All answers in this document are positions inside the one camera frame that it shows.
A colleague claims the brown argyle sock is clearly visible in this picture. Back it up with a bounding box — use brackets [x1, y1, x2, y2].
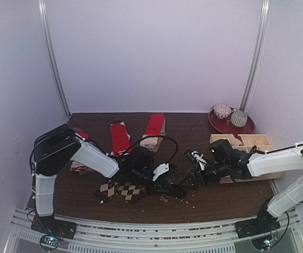
[94, 180, 119, 203]
[118, 182, 146, 205]

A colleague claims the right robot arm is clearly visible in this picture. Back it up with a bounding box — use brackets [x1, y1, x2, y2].
[180, 139, 303, 233]

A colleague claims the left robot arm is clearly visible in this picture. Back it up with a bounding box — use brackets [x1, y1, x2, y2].
[29, 124, 181, 234]

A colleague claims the red sock middle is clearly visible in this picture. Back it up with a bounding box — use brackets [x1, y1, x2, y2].
[109, 123, 132, 157]

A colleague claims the red white sock right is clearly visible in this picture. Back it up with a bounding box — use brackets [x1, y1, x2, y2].
[143, 113, 166, 137]

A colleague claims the beige sock in box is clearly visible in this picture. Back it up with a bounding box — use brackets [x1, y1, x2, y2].
[228, 134, 243, 147]

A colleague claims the wooden divided organizer box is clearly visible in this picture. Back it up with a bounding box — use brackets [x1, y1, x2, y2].
[210, 134, 284, 182]

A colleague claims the red round tray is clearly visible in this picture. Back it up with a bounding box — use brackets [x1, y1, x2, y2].
[208, 110, 255, 134]

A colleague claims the red sock far left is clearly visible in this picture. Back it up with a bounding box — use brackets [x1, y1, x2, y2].
[77, 131, 89, 140]

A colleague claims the black striped sock in box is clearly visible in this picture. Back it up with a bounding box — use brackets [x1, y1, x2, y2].
[250, 145, 257, 153]

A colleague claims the purple striped sock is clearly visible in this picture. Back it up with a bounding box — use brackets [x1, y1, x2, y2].
[73, 128, 87, 134]

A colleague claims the white patterned bowl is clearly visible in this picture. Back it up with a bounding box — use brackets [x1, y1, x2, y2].
[213, 104, 232, 119]

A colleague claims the grey striped cup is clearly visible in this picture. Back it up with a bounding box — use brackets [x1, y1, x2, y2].
[230, 110, 248, 128]

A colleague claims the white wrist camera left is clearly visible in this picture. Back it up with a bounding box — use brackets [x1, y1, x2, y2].
[152, 163, 169, 181]

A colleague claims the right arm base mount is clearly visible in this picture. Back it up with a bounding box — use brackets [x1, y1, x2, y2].
[234, 211, 281, 239]

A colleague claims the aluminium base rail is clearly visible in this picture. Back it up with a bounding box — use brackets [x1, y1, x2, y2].
[2, 209, 303, 252]

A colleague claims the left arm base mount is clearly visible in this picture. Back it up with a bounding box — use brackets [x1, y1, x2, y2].
[31, 215, 77, 239]

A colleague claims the aluminium frame post right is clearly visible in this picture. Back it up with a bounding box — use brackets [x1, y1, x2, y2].
[240, 0, 271, 113]

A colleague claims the aluminium frame post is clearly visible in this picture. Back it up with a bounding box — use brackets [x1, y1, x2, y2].
[240, 0, 271, 113]
[38, 0, 71, 119]

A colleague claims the aluminium frame post left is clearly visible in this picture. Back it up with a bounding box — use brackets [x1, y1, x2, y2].
[38, 0, 71, 119]

